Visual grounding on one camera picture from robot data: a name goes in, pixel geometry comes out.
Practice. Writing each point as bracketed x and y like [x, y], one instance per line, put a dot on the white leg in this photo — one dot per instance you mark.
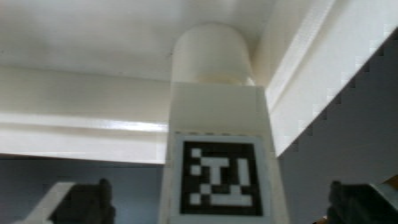
[221, 185]

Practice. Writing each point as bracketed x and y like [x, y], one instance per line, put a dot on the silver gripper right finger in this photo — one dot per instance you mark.
[363, 204]

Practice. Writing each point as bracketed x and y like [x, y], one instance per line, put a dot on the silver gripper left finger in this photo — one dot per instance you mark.
[86, 206]

